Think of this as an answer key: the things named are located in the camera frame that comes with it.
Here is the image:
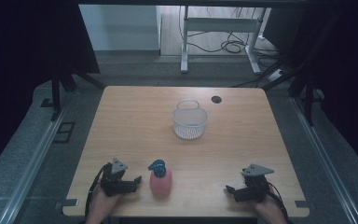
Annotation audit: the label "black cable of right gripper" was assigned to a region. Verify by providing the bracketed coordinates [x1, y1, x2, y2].
[267, 181, 291, 223]

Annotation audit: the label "person's left hand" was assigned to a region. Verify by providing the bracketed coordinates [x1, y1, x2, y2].
[85, 185, 123, 224]

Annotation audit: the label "person's right hand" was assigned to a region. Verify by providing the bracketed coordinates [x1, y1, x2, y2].
[250, 192, 288, 224]

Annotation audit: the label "white metal desk frame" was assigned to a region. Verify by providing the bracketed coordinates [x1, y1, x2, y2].
[180, 5, 269, 76]

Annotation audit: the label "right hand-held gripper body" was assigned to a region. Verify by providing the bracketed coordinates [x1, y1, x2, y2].
[233, 163, 275, 203]

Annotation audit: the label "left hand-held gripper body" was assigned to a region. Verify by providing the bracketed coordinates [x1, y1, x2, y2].
[100, 157, 137, 198]

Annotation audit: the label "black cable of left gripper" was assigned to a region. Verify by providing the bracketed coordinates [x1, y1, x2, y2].
[84, 163, 109, 220]

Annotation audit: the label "white plastic basket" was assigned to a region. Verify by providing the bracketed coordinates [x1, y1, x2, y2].
[172, 98, 209, 140]

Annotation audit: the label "white power strip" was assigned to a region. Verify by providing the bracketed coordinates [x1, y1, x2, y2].
[267, 68, 285, 82]

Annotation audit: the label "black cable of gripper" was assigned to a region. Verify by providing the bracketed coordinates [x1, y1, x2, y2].
[84, 163, 109, 220]
[267, 181, 291, 223]

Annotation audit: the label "black floor cables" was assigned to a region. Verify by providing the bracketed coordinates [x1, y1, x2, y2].
[178, 6, 282, 68]

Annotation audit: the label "dark curtain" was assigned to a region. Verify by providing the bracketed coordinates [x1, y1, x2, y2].
[0, 0, 101, 181]
[262, 0, 358, 180]

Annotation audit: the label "black tripod stand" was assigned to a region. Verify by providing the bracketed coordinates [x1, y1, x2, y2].
[262, 52, 324, 127]
[49, 69, 106, 122]

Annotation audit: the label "pink bottle with blue pump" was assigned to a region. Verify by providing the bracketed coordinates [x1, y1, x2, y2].
[147, 159, 173, 197]

